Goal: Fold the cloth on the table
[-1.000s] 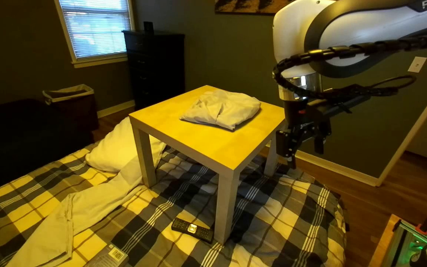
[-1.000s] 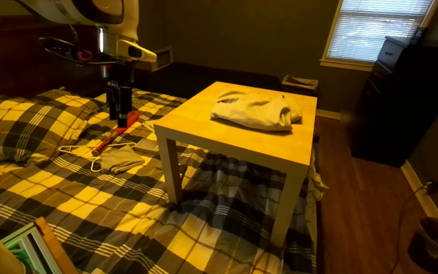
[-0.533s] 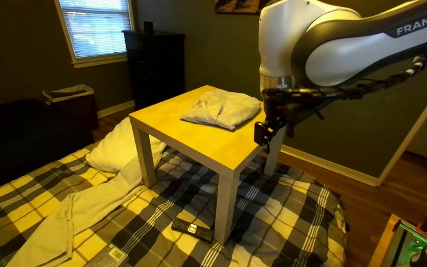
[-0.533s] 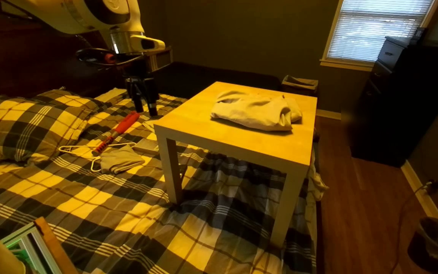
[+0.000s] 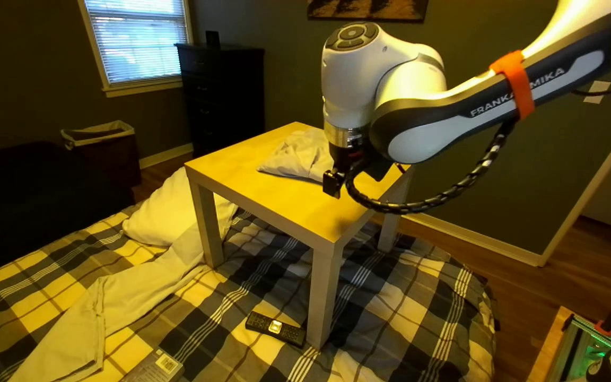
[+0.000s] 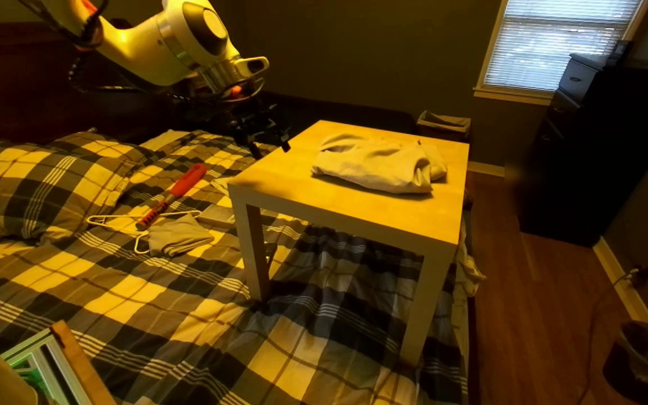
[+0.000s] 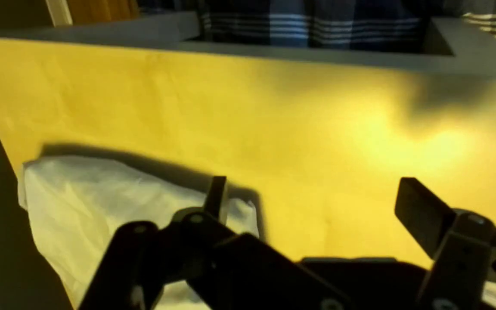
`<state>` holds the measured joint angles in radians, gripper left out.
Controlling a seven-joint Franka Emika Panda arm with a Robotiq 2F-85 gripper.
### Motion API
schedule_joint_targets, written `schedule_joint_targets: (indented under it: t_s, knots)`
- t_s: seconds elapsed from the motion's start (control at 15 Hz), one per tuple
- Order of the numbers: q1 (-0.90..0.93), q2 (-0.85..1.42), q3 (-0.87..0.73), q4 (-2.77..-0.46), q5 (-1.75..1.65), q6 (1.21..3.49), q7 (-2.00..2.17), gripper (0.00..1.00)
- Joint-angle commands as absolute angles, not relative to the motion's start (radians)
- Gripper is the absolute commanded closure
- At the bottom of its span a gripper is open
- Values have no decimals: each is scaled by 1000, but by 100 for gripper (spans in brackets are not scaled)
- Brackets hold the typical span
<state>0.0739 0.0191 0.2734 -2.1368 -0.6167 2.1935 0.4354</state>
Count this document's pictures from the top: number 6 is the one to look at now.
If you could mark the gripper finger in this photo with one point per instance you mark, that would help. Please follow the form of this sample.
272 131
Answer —
255 149
284 143

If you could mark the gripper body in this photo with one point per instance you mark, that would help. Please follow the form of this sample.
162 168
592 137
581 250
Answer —
251 119

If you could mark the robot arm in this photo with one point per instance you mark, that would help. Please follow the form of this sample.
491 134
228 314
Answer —
149 48

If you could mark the white cloth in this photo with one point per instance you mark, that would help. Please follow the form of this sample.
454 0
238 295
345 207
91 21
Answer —
377 164

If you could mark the small grey cloth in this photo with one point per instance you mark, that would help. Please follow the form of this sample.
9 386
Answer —
179 236

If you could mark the waste basket with liner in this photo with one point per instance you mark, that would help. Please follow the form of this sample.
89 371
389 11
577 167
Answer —
443 125

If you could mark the white clothes hanger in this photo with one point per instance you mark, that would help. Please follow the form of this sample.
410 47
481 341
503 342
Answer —
111 220

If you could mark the plaid bedspread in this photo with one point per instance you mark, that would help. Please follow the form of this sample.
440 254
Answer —
149 315

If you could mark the plaid pillow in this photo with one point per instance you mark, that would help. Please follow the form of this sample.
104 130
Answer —
48 185

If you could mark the white bed sheet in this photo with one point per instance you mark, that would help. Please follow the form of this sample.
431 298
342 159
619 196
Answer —
469 270

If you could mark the window with blinds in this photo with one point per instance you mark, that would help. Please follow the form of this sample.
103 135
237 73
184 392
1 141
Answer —
554 48

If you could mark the black dresser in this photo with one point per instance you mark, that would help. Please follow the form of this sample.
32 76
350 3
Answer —
594 152

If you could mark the black trash bin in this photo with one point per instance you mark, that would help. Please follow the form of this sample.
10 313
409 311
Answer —
647 365

